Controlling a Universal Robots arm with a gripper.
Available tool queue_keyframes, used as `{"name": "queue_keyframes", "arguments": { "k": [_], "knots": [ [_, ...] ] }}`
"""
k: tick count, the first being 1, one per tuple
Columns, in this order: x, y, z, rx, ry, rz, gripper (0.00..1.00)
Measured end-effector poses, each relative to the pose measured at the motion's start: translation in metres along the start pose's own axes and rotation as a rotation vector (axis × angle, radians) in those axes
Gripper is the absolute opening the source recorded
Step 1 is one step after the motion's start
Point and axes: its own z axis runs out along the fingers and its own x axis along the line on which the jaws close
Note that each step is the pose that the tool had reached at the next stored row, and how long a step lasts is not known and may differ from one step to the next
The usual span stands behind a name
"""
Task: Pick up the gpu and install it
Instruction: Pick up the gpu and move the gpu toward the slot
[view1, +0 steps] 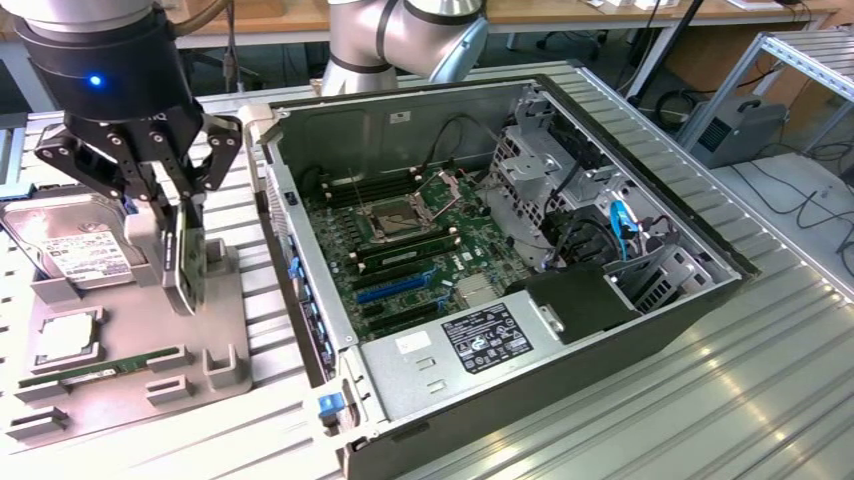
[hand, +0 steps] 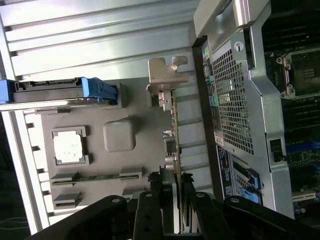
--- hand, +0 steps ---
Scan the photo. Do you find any open black PC case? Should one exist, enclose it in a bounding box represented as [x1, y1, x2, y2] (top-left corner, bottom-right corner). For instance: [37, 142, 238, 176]
[191, 0, 320, 221]

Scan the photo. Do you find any CPU chip with metal lid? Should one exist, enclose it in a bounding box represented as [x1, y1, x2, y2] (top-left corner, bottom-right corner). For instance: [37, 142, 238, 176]
[53, 129, 85, 164]

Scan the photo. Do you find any green Dell motherboard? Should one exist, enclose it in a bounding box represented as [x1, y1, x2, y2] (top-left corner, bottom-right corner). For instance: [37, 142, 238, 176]
[261, 23, 320, 220]

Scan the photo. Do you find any grey plastic parts rack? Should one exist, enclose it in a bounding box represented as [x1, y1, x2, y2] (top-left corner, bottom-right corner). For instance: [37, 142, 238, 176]
[22, 79, 181, 221]

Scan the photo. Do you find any green loose RAM stick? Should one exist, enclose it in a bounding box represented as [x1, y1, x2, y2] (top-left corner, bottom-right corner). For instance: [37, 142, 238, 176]
[50, 173, 140, 183]

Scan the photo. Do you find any blue expansion slot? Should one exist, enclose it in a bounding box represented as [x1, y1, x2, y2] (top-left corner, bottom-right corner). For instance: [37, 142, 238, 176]
[286, 141, 320, 155]

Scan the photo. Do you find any blue disk carrier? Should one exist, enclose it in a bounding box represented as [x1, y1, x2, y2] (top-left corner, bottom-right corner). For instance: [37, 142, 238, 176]
[0, 76, 118, 106]

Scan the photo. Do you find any CPU socket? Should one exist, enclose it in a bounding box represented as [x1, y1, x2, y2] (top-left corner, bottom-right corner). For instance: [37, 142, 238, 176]
[275, 48, 320, 101]

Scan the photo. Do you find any silver hard disk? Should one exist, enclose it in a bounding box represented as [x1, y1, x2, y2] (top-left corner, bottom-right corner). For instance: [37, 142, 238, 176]
[13, 79, 84, 103]

